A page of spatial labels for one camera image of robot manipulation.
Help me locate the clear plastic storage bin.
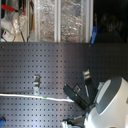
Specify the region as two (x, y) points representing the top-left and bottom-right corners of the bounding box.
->
(34, 0), (55, 42)

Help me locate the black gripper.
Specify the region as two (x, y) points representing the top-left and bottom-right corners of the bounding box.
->
(63, 69), (103, 111)

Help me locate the blue object bottom left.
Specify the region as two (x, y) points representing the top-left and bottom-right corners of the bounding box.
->
(0, 116), (6, 127)

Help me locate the blue clamp handle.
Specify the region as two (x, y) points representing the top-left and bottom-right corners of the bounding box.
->
(91, 26), (98, 44)

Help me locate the black perforated breadboard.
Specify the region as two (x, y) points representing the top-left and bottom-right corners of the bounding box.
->
(0, 42), (128, 128)

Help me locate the white cable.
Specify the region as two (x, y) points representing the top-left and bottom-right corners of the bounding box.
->
(0, 93), (75, 103)

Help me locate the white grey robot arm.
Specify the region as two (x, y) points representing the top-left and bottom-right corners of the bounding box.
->
(62, 76), (128, 128)

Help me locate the red handled tool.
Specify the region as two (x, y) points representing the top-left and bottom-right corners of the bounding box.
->
(1, 4), (25, 15)

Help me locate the metal cable clip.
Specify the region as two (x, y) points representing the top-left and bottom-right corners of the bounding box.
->
(33, 75), (40, 95)

